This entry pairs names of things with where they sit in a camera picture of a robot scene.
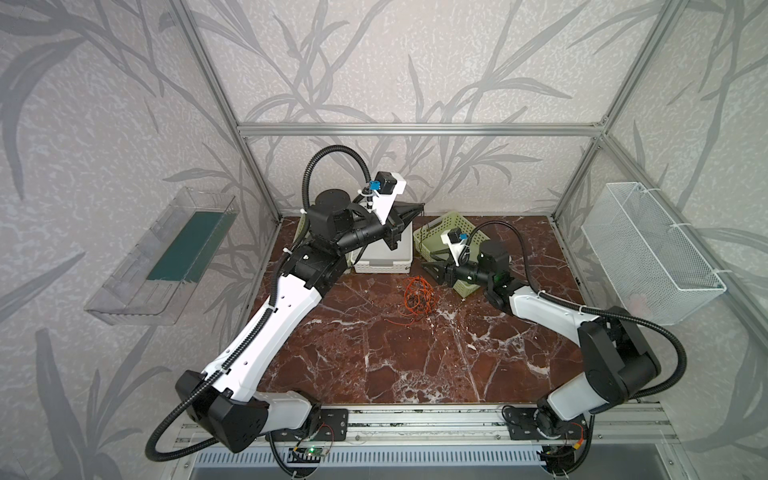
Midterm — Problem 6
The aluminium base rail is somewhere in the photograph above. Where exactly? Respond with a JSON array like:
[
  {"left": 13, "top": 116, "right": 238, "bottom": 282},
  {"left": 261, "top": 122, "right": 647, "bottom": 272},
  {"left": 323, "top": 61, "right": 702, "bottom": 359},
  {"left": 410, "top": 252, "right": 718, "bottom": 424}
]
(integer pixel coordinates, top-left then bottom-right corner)
[{"left": 173, "top": 403, "right": 685, "bottom": 448}]

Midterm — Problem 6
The clear plastic wall shelf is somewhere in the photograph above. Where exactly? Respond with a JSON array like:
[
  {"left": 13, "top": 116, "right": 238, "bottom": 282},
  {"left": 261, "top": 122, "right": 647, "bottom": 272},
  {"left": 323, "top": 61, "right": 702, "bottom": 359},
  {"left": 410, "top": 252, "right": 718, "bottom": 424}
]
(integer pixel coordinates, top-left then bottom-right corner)
[{"left": 85, "top": 187, "right": 240, "bottom": 326}]

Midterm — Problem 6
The red cable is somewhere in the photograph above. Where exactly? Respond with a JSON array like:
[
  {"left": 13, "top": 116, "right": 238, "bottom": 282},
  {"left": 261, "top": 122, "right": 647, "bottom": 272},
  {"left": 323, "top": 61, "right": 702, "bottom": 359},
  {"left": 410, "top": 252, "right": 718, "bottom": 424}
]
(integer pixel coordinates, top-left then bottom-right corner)
[{"left": 383, "top": 275, "right": 439, "bottom": 325}]

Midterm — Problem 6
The right arm conduit hose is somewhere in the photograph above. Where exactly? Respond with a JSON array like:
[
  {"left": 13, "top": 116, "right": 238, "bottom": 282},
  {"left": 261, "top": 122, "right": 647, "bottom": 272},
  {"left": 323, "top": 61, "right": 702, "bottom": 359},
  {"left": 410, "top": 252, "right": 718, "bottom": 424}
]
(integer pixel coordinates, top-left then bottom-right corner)
[{"left": 464, "top": 220, "right": 688, "bottom": 400}]

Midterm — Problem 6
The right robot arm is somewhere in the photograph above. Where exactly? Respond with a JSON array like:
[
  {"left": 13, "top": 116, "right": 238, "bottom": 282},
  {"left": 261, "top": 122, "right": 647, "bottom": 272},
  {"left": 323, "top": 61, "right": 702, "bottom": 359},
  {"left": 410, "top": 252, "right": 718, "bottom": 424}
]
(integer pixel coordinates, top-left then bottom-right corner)
[{"left": 424, "top": 240, "right": 661, "bottom": 428}]

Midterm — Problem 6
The white wire mesh basket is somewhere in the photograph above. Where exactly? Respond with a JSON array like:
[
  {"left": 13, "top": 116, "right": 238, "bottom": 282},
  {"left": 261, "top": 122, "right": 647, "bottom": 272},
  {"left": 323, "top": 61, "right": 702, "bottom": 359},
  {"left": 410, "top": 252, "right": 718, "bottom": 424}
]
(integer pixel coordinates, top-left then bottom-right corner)
[{"left": 582, "top": 182, "right": 727, "bottom": 326}]

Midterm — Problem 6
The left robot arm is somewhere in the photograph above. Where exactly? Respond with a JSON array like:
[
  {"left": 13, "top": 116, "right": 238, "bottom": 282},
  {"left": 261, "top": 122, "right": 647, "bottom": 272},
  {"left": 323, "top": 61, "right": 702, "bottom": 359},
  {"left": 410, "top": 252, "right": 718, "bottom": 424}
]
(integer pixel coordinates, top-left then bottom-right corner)
[{"left": 145, "top": 189, "right": 424, "bottom": 461}]

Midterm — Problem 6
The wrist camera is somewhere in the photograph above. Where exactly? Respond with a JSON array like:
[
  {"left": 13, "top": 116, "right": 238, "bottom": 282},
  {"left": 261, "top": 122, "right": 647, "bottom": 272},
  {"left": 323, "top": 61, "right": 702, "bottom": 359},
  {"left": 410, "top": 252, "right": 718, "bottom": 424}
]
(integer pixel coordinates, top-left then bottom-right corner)
[
  {"left": 361, "top": 171, "right": 407, "bottom": 225},
  {"left": 441, "top": 227, "right": 470, "bottom": 266}
]

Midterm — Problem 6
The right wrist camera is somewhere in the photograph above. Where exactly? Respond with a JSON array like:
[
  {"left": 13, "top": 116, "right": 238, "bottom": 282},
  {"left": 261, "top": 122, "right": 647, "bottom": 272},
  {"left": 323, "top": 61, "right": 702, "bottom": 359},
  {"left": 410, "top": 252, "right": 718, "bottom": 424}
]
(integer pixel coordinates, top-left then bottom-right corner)
[{"left": 441, "top": 227, "right": 470, "bottom": 266}]

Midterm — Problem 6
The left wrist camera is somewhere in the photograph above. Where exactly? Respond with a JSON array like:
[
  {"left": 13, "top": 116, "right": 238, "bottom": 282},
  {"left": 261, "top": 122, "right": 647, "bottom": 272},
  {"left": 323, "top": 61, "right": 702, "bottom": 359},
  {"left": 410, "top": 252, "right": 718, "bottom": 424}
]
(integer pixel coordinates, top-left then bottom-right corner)
[{"left": 361, "top": 171, "right": 407, "bottom": 225}]

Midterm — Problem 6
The left arm conduit hose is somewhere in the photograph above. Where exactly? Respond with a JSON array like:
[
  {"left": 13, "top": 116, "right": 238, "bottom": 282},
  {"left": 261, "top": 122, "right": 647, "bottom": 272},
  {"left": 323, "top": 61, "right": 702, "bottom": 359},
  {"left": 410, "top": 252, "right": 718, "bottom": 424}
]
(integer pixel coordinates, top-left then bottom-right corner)
[{"left": 144, "top": 144, "right": 373, "bottom": 463}]

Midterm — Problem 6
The right light green basket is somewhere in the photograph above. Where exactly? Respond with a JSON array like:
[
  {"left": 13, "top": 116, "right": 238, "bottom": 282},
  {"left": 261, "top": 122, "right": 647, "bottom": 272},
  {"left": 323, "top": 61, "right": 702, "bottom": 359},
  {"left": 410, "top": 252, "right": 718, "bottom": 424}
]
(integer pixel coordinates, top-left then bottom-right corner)
[{"left": 412, "top": 211, "right": 489, "bottom": 265}]

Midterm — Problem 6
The arm conduit hose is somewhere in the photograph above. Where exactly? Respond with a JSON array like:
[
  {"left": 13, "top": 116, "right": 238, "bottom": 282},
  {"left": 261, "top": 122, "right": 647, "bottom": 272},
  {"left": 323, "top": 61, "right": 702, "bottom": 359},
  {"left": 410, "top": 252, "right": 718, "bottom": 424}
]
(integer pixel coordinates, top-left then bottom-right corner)
[
  {"left": 464, "top": 220, "right": 688, "bottom": 400},
  {"left": 144, "top": 144, "right": 373, "bottom": 463}
]

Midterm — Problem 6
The aluminium cage frame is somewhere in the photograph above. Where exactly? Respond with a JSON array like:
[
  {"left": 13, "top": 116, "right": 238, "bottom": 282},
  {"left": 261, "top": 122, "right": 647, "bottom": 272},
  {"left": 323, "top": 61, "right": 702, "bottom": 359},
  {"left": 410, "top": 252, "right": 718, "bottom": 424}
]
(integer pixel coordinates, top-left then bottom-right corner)
[{"left": 170, "top": 0, "right": 768, "bottom": 349}]

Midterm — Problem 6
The white perforated basket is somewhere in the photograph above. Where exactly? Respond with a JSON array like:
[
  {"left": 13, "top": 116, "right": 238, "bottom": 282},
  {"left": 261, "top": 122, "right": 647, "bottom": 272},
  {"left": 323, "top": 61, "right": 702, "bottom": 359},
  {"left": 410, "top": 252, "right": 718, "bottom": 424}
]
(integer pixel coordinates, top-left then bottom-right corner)
[{"left": 348, "top": 225, "right": 414, "bottom": 274}]

